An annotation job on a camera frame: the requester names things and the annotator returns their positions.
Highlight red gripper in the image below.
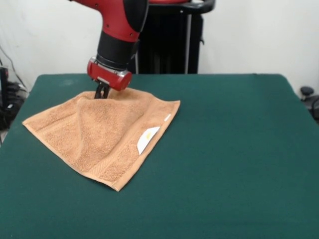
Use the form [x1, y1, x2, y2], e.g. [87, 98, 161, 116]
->
[87, 57, 133, 100]

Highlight tan terry towel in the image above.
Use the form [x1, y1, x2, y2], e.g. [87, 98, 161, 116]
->
[22, 87, 181, 193]

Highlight black box with red light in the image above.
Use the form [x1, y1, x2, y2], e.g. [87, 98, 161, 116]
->
[0, 66, 10, 112]

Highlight dark green table cloth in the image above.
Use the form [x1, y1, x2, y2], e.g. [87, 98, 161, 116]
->
[0, 73, 319, 239]

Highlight black chair base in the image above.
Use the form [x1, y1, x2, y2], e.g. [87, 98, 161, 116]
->
[300, 86, 319, 125]

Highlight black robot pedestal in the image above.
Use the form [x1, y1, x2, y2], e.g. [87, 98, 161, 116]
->
[129, 0, 215, 75]

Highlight black cable bundle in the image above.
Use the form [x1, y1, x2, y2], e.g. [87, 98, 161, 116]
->
[0, 82, 29, 131]

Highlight grey wall cable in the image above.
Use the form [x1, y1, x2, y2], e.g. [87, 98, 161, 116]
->
[0, 44, 27, 90]

